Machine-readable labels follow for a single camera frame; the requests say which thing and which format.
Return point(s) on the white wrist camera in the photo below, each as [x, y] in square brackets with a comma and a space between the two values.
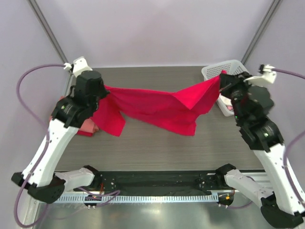
[78, 66]
[267, 77]

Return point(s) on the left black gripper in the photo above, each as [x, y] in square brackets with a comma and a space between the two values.
[104, 91]

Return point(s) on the white perforated plastic basket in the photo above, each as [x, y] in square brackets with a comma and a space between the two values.
[232, 67]

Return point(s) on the slotted grey cable duct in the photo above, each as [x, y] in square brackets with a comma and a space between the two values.
[86, 199]

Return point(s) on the aluminium frame post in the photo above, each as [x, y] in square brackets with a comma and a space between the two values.
[47, 29]
[271, 11]

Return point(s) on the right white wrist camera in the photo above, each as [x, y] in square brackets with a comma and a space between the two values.
[267, 77]

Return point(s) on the white printed t shirt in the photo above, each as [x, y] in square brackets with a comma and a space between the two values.
[226, 102]

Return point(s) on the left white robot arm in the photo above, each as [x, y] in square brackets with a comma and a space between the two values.
[39, 177]

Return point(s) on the right aluminium frame post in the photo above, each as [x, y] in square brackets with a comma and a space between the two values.
[271, 11]

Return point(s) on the crimson red t shirt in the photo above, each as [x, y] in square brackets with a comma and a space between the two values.
[176, 112]

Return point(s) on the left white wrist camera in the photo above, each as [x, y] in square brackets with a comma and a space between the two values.
[78, 66]

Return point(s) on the folded salmon pink t shirt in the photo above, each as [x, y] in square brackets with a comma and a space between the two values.
[87, 126]

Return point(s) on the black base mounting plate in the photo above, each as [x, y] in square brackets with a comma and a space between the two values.
[143, 182]

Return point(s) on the left aluminium frame post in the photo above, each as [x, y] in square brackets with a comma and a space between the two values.
[47, 29]

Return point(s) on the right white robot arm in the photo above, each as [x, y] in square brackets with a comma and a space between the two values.
[282, 206]

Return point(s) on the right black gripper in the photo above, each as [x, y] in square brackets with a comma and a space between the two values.
[229, 81]

